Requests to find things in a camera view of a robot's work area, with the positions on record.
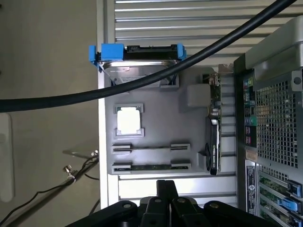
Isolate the dark blue retention clip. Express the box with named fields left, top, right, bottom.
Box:
left=287, top=181, right=303, bottom=196
left=290, top=216, right=303, bottom=227
left=281, top=198, right=298, bottom=212

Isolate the open PC case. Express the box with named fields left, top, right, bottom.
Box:
left=233, top=16, right=303, bottom=227

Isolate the green graphics card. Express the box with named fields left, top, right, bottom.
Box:
left=201, top=65, right=224, bottom=175

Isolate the thin black wire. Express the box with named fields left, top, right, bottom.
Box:
left=0, top=156, right=101, bottom=222

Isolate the hard disk with blue bracket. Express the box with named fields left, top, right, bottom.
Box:
left=89, top=43, right=187, bottom=86

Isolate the thick black camera cable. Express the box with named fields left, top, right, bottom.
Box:
left=0, top=0, right=299, bottom=114

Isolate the grey parts rack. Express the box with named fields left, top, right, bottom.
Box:
left=104, top=68, right=223, bottom=175

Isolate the metal stand bracket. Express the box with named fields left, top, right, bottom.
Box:
left=62, top=148, right=100, bottom=185

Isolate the silver CPU chip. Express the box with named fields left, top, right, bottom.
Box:
left=115, top=106, right=144, bottom=135

